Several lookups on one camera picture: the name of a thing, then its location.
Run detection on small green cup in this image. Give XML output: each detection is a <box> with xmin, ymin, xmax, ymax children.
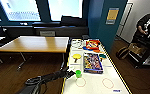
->
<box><xmin>75</xmin><ymin>69</ymin><xmax>83</xmax><ymax>79</ymax></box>

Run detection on blue snack box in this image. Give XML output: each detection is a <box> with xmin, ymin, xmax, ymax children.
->
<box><xmin>82</xmin><ymin>52</ymin><xmax>104</xmax><ymax>74</ymax></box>

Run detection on white air hockey table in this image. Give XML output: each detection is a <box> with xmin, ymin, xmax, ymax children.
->
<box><xmin>60</xmin><ymin>38</ymin><xmax>133</xmax><ymax>94</ymax></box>

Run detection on clear glass bowl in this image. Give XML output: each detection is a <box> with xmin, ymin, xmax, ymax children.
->
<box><xmin>71</xmin><ymin>39</ymin><xmax>84</xmax><ymax>48</ymax></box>

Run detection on teal paddle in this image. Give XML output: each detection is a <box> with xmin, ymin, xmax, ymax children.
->
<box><xmin>98</xmin><ymin>54</ymin><xmax>108</xmax><ymax>61</ymax></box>

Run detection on red flat item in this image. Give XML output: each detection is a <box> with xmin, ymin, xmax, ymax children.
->
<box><xmin>83</xmin><ymin>39</ymin><xmax>103</xmax><ymax>53</ymax></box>

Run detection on black sofa cushion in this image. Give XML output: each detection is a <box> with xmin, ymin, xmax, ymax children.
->
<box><xmin>60</xmin><ymin>15</ymin><xmax>87</xmax><ymax>28</ymax></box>

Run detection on brown backpack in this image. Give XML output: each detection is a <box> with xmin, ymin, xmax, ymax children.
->
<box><xmin>115</xmin><ymin>45</ymin><xmax>131</xmax><ymax>60</ymax></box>

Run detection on dark sofa row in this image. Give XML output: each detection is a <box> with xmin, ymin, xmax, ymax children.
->
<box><xmin>0</xmin><ymin>22</ymin><xmax>90</xmax><ymax>38</ymax></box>

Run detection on brown cardboard box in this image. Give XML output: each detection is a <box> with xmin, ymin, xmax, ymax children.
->
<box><xmin>128</xmin><ymin>43</ymin><xmax>148</xmax><ymax>57</ymax></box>

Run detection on white framed door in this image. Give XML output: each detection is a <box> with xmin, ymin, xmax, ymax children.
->
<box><xmin>115</xmin><ymin>2</ymin><xmax>134</xmax><ymax>37</ymax></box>

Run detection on black wheeled cart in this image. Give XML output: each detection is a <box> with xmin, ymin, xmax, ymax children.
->
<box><xmin>129</xmin><ymin>36</ymin><xmax>150</xmax><ymax>69</ymax></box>

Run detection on yellow wall sign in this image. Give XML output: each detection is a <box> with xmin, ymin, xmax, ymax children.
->
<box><xmin>106</xmin><ymin>7</ymin><xmax>120</xmax><ymax>25</ymax></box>

